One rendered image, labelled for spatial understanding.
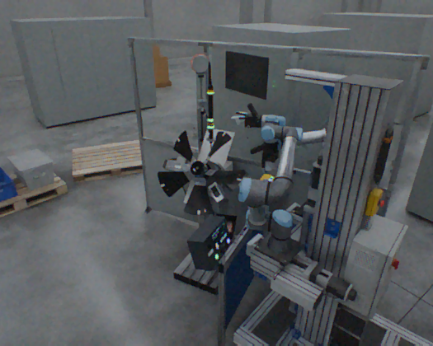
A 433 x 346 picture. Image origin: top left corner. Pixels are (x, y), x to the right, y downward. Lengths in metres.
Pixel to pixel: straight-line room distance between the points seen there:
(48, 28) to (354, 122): 6.47
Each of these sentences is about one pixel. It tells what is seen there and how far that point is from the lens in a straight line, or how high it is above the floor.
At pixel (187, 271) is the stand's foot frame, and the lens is 3.27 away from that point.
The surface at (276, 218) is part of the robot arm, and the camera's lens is 1.91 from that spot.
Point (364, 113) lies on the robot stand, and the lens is 1.68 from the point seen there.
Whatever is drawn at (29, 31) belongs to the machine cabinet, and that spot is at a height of 1.88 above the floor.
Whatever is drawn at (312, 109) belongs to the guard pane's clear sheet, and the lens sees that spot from 2.86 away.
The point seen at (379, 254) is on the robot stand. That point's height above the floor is 1.21.
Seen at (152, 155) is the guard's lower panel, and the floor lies 0.80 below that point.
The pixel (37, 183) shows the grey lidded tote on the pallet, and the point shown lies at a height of 0.22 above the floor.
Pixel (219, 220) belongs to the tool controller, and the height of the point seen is 1.25.
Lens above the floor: 2.36
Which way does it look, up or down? 27 degrees down
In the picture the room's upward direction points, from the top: straight up
